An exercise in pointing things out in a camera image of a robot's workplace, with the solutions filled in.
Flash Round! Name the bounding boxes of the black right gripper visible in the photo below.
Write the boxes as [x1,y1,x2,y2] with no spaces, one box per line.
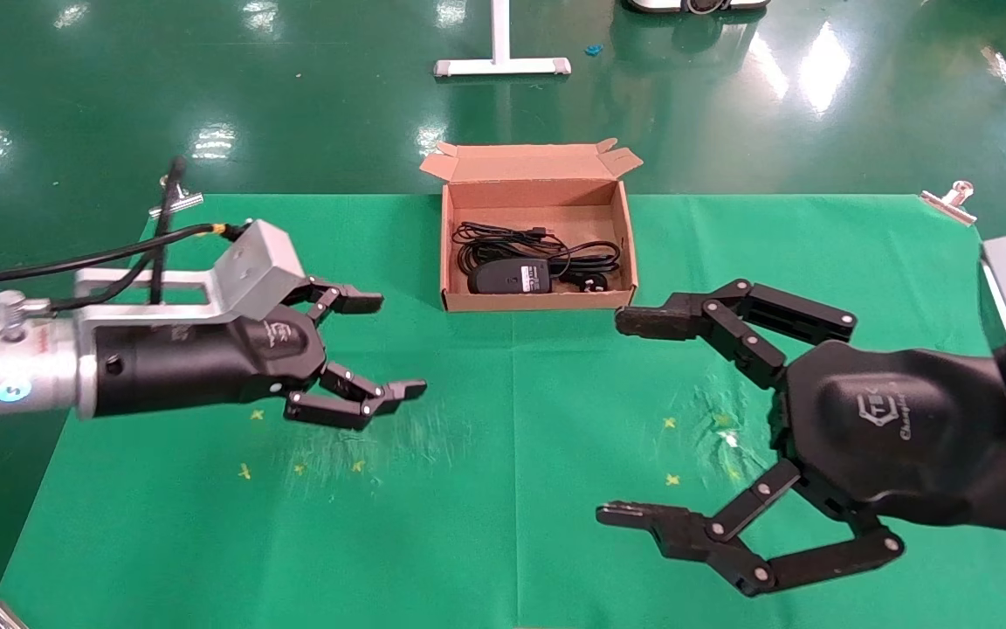
[595,341,1006,598]

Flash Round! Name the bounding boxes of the green table cloth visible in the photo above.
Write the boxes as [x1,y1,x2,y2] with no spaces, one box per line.
[0,194,1006,629]

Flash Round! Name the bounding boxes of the white metal stand base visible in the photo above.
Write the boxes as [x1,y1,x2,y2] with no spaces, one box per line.
[433,0,572,79]

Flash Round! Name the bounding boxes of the black wired computer mouse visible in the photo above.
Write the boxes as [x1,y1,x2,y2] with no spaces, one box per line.
[452,221,569,296]

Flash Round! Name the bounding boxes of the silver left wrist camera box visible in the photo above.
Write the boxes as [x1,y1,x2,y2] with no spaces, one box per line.
[75,218,307,326]

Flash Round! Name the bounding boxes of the thick black data cable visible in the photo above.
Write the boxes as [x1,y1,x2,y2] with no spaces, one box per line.
[547,241,623,294]

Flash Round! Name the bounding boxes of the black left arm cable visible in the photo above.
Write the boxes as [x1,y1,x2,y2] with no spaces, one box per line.
[0,157,251,308]

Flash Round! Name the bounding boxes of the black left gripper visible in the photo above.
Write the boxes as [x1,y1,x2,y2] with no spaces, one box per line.
[79,278,427,431]

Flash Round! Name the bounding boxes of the black and white machine base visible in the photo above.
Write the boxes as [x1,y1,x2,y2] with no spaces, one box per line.
[624,0,770,17]

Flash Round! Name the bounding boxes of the open brown cardboard box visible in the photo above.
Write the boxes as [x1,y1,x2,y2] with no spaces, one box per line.
[420,140,645,312]

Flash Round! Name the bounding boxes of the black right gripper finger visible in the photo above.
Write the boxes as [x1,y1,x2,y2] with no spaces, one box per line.
[615,280,858,390]

